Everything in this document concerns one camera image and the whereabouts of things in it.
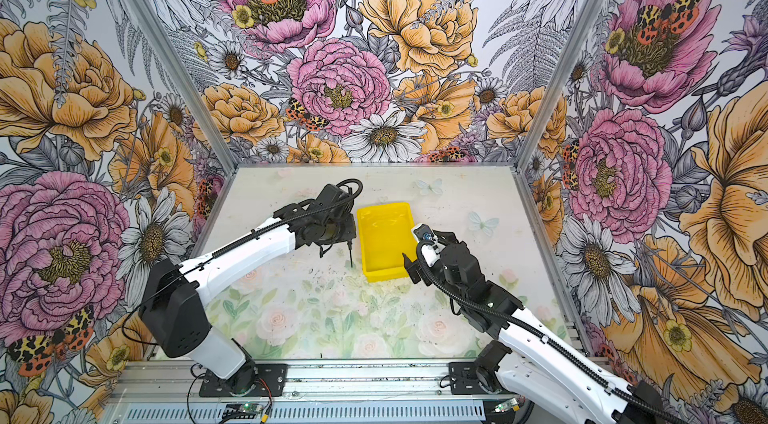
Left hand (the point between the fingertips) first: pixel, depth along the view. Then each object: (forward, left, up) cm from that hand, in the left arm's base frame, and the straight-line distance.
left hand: (349, 237), depth 84 cm
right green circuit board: (-38, -39, -14) cm, 56 cm away
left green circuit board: (-37, +22, -15) cm, 45 cm away
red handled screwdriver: (-2, 0, -1) cm, 2 cm away
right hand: (-7, -20, +4) cm, 21 cm away
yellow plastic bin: (+6, -11, -8) cm, 15 cm away
